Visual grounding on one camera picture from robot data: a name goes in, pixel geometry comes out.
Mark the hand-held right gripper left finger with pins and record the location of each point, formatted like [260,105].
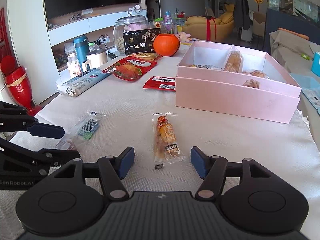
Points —
[126,161]

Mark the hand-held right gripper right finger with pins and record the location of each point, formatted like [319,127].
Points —
[198,162]

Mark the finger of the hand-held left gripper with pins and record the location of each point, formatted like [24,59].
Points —
[55,155]
[47,130]

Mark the clear packet blue green print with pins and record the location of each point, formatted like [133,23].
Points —
[86,127]

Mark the clear packet of orange snack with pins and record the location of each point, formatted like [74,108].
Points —
[166,137]

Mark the blue and white long packet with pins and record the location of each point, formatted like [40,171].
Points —
[81,82]

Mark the pink gift box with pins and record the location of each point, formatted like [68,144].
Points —
[225,100]

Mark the small red snack packet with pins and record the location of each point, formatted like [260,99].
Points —
[160,83]

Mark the large red snack packet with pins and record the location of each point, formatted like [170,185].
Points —
[130,69]

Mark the yellow and white snack packet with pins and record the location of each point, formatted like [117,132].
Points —
[205,66]

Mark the sliced cake packet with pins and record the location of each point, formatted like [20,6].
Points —
[255,73]

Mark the bread loaf packet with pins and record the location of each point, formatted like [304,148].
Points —
[233,61]

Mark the cracker packet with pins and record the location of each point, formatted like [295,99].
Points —
[145,55]

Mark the red bottle-shaped floor ornament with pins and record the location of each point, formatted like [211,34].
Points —
[18,87]

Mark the beige tablecloth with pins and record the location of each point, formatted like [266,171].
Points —
[120,105]

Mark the green toy tractor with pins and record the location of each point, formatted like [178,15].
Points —
[60,59]

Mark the teal thermos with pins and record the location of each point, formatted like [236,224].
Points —
[81,52]

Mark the clear plastic bag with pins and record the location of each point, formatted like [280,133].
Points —
[68,47]

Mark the cream electric kettle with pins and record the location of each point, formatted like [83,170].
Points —
[97,59]

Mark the white coffee table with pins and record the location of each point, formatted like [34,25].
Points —
[113,62]

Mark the green gumball dispenser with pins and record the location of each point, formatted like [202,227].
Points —
[93,46]

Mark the black remote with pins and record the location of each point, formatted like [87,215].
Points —
[112,55]

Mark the white power strip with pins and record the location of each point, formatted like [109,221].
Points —
[103,39]

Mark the miniature bicycle model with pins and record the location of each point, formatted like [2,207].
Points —
[75,17]

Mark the white paper sheet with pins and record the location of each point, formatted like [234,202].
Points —
[186,45]

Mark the black plum snack bag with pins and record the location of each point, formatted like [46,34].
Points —
[141,42]

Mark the orange pumpkin bucket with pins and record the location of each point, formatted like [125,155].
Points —
[166,45]

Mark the yellow flat board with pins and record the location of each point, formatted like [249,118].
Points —
[195,39]

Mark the pink plush toy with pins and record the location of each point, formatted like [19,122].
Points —
[183,36]

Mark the blue cartoon printed sheet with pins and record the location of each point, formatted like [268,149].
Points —
[312,96]

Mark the yellow armchair with red ribbon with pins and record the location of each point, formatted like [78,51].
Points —
[197,27]

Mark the large glass jar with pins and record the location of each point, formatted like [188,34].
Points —
[130,22]

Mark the clear snack bag green top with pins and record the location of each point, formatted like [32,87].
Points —
[157,23]

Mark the grey covered sofa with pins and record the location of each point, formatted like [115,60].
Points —
[287,50]

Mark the colourful toy set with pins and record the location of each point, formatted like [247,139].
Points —
[168,21]

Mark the toy basket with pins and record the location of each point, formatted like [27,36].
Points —
[180,15]

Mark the small white shelf ornament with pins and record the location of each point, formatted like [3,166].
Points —
[135,8]

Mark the green toy car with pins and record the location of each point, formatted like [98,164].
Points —
[306,56]

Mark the tan dining chair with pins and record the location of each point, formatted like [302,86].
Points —
[258,23]

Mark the teal toy box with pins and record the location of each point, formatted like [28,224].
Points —
[316,63]

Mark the grey coat on stand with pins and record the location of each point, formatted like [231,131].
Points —
[241,10]

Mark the dark blue cabinet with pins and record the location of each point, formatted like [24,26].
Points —
[275,20]

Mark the glass aquarium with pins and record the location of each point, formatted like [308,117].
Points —
[292,2]

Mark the white TV wall unit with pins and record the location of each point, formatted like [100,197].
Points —
[75,30]

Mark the red wall decoration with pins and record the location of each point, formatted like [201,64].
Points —
[2,30]

